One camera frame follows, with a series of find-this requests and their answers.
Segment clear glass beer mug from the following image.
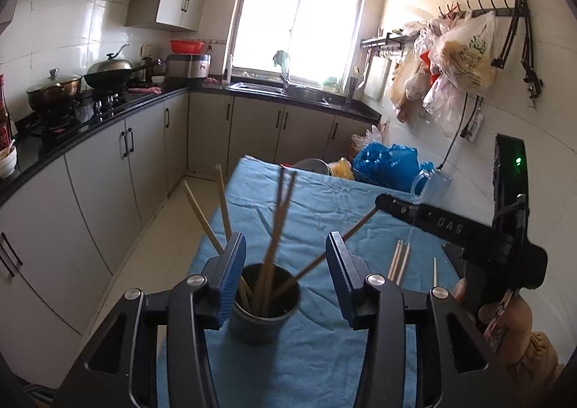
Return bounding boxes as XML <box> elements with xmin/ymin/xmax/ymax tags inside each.
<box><xmin>410</xmin><ymin>167</ymin><xmax>453</xmax><ymax>207</ymax></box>

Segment blue table cloth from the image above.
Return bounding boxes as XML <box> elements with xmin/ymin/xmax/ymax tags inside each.
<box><xmin>155</xmin><ymin>155</ymin><xmax>467</xmax><ymax>408</ymax></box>

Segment blue plastic bag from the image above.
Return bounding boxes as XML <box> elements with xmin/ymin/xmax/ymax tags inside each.
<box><xmin>352</xmin><ymin>143</ymin><xmax>434</xmax><ymax>193</ymax></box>

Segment white hanging plastic bag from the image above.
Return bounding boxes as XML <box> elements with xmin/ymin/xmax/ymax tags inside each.
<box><xmin>429</xmin><ymin>10</ymin><xmax>497</xmax><ymax>92</ymax></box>

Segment silver rice cooker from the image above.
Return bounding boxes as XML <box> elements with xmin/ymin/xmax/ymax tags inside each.
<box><xmin>164</xmin><ymin>53</ymin><xmax>212</xmax><ymax>85</ymax></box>

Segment dark sauce bottle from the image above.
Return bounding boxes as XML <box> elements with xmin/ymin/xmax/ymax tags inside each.
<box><xmin>0</xmin><ymin>74</ymin><xmax>15</xmax><ymax>152</ymax></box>

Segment patterned wrist strap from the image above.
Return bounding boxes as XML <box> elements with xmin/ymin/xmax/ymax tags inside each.
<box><xmin>483</xmin><ymin>290</ymin><xmax>515</xmax><ymax>351</ymax></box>

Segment black wall rack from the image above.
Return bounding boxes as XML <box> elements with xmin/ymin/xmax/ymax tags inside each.
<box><xmin>360</xmin><ymin>30</ymin><xmax>422</xmax><ymax>52</ymax></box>

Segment metal bowl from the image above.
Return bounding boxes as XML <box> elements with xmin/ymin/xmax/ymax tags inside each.
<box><xmin>292</xmin><ymin>158</ymin><xmax>333</xmax><ymax>177</ymax></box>

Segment red plastic basin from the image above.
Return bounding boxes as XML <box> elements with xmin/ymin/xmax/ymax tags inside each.
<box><xmin>170</xmin><ymin>39</ymin><xmax>205</xmax><ymax>54</ymax></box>

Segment white bowl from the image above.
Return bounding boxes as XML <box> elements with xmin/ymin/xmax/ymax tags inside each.
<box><xmin>0</xmin><ymin>145</ymin><xmax>19</xmax><ymax>179</ymax></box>

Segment black kitchen countertop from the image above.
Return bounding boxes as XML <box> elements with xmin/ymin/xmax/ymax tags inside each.
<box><xmin>0</xmin><ymin>83</ymin><xmax>384</xmax><ymax>210</ymax></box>

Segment black wok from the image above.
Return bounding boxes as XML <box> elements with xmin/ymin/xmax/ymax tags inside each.
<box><xmin>84</xmin><ymin>65</ymin><xmax>164</xmax><ymax>90</ymax></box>

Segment white wall cabinet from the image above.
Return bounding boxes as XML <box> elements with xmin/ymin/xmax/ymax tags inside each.
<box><xmin>125</xmin><ymin>0</ymin><xmax>209</xmax><ymax>33</ymax></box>

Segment black power cable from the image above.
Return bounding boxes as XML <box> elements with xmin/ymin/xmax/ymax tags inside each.
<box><xmin>432</xmin><ymin>90</ymin><xmax>471</xmax><ymax>176</ymax></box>

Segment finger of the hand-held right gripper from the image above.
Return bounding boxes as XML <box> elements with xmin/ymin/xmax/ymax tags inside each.
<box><xmin>374</xmin><ymin>193</ymin><xmax>493</xmax><ymax>238</ymax></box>

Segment black hook rail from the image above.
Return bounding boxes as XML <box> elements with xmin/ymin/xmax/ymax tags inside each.
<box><xmin>438</xmin><ymin>0</ymin><xmax>519</xmax><ymax>17</ymax></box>

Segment steel kitchen sink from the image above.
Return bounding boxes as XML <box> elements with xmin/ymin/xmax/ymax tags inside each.
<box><xmin>229</xmin><ymin>82</ymin><xmax>332</xmax><ymax>106</ymax></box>

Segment person's right hand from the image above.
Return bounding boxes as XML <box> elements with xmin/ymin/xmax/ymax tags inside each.
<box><xmin>453</xmin><ymin>279</ymin><xmax>536</xmax><ymax>367</ymax></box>

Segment dark cooking pot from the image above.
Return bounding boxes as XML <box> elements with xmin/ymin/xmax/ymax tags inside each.
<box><xmin>26</xmin><ymin>68</ymin><xmax>84</xmax><ymax>114</ymax></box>

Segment dark grey utensil holder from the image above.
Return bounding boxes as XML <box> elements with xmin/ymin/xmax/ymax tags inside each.
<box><xmin>228</xmin><ymin>262</ymin><xmax>302</xmax><ymax>346</ymax></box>

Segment yellow plastic bag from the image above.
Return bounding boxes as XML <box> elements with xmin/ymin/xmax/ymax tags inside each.
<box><xmin>331</xmin><ymin>157</ymin><xmax>358</xmax><ymax>182</ymax></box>

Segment dark tapered wooden chopstick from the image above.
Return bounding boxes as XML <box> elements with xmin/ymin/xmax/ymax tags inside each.
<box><xmin>273</xmin><ymin>208</ymin><xmax>376</xmax><ymax>299</ymax></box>

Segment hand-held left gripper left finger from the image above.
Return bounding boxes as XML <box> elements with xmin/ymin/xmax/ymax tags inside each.
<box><xmin>52</xmin><ymin>231</ymin><xmax>248</xmax><ymax>408</ymax></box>

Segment white wall socket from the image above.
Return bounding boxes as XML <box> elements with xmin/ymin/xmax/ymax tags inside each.
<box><xmin>460</xmin><ymin>107</ymin><xmax>486</xmax><ymax>141</ymax></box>

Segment kitchen window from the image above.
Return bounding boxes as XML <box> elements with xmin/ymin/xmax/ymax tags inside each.
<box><xmin>225</xmin><ymin>0</ymin><xmax>394</xmax><ymax>91</ymax></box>

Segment clear hanging plastic bag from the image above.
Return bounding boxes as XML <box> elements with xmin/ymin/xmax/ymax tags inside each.
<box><xmin>421</xmin><ymin>74</ymin><xmax>470</xmax><ymax>138</ymax></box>
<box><xmin>387</xmin><ymin>20</ymin><xmax>433</xmax><ymax>124</ymax></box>

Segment black gas stove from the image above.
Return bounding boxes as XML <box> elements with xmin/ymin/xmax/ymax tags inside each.
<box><xmin>27</xmin><ymin>90</ymin><xmax>136</xmax><ymax>131</ymax></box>

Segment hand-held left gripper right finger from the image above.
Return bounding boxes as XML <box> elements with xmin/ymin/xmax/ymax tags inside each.
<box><xmin>325</xmin><ymin>231</ymin><xmax>519</xmax><ymax>408</ymax></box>

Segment white cutting board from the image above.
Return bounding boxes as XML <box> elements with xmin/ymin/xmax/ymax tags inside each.
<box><xmin>363</xmin><ymin>55</ymin><xmax>394</xmax><ymax>102</ymax></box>

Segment white kitchen base cabinets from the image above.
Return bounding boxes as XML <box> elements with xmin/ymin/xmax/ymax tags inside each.
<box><xmin>0</xmin><ymin>90</ymin><xmax>384</xmax><ymax>391</ymax></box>

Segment steel wok lid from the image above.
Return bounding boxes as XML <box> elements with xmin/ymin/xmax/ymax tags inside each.
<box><xmin>87</xmin><ymin>44</ymin><xmax>134</xmax><ymax>75</ymax></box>

